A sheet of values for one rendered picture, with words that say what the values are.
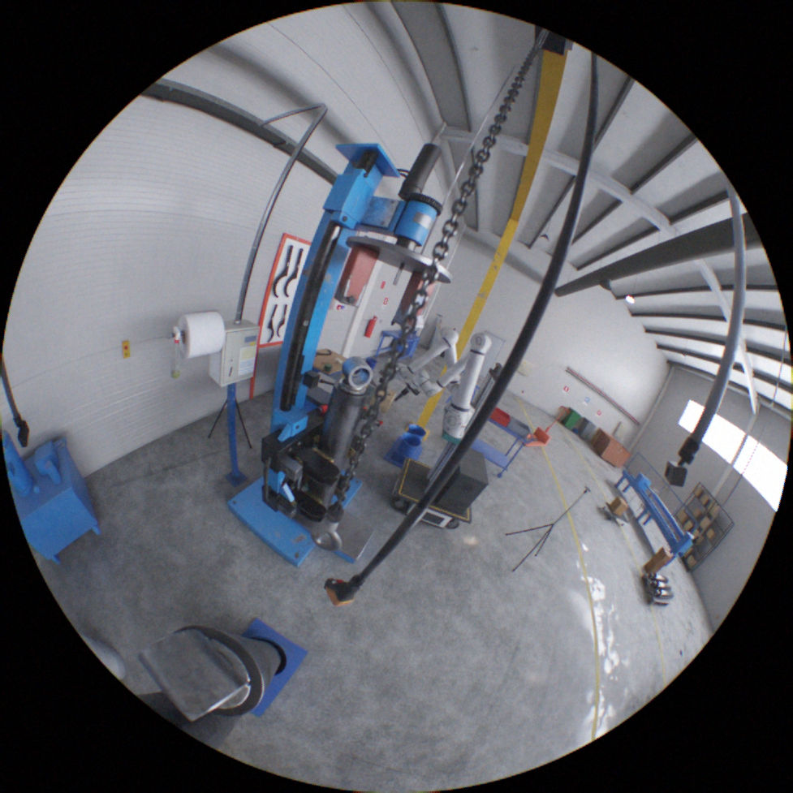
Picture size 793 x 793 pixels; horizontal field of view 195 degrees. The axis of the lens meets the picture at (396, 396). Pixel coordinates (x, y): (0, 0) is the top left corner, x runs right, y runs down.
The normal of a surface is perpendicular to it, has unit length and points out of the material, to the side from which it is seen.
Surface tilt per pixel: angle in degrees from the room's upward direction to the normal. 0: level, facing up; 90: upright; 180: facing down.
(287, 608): 0
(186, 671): 14
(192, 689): 8
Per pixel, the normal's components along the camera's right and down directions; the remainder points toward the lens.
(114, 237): 0.87, 0.46
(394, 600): 0.36, -0.84
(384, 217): -0.33, 0.29
